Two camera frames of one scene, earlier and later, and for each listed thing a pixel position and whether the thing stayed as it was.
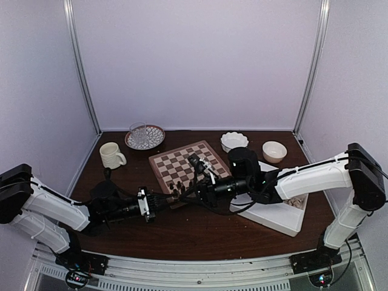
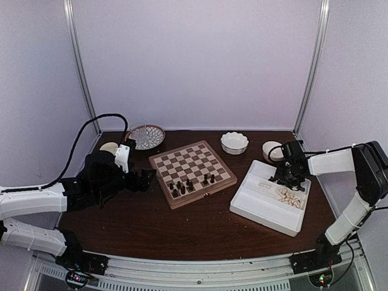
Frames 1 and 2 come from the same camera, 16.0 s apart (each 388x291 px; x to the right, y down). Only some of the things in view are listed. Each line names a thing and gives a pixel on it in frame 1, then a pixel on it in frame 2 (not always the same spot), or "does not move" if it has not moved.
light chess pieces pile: (296, 202) does not move
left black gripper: (153, 210) to (143, 183)
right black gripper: (207, 191) to (279, 176)
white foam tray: (279, 216) does not move
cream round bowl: (273, 152) does not move
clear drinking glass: (139, 133) does not move
